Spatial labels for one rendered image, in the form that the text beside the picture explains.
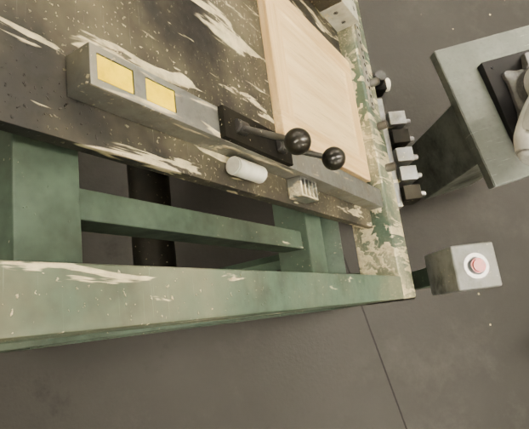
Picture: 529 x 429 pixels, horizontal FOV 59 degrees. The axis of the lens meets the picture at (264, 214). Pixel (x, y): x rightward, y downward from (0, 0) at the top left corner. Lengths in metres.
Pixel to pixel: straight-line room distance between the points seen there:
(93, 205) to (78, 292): 0.18
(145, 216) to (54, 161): 0.15
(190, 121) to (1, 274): 0.33
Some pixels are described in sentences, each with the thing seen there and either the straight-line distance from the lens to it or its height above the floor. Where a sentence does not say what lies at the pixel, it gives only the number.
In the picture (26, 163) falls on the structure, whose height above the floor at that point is 1.65.
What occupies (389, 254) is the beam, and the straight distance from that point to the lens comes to 1.31.
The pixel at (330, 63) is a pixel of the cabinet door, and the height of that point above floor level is 1.01.
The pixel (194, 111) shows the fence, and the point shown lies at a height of 1.54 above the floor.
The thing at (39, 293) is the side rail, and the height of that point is 1.73.
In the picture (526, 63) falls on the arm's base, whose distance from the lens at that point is 1.81.
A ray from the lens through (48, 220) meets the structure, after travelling 0.54.
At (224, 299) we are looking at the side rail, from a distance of 0.59.
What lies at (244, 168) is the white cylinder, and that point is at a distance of 0.73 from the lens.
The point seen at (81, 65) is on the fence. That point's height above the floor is 1.67.
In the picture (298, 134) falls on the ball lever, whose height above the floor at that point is 1.54.
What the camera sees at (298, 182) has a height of 1.28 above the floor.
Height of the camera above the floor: 2.12
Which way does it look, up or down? 76 degrees down
